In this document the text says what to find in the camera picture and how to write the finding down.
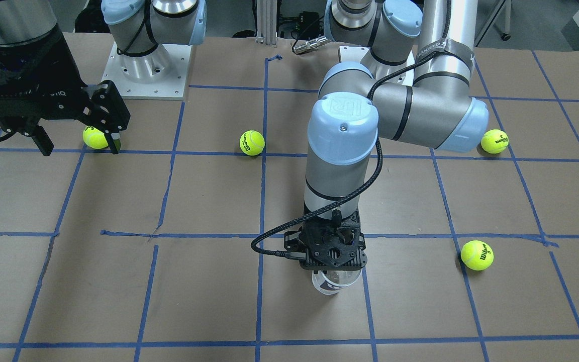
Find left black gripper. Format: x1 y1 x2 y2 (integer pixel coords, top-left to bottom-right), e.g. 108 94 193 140
283 210 367 271

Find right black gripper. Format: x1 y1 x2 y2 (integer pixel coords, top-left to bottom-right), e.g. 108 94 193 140
0 26 131 156

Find clear tennis ball can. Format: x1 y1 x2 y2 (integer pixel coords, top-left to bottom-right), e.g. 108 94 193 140
312 270 361 295

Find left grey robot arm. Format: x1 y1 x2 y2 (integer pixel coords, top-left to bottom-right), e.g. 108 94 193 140
273 1 489 271

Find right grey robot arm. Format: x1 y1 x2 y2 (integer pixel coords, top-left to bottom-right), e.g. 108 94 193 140
0 1 207 156

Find tennis ball near base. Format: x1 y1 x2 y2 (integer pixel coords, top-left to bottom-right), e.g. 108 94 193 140
480 130 509 154
82 126 109 150

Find centre Head tennis ball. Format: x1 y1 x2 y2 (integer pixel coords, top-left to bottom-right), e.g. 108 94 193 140
239 130 266 156

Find front Wilson tennis ball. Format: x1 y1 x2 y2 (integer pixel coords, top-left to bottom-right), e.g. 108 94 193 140
460 240 494 271

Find silver metal tool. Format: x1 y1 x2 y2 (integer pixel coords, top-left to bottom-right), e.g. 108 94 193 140
292 35 331 55

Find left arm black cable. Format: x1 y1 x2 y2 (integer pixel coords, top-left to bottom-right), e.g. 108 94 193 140
250 0 453 257

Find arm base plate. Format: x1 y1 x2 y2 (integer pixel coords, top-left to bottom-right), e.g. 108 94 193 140
338 45 416 71
102 43 194 101

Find aluminium frame post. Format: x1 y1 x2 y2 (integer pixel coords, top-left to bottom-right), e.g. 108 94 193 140
255 0 278 47

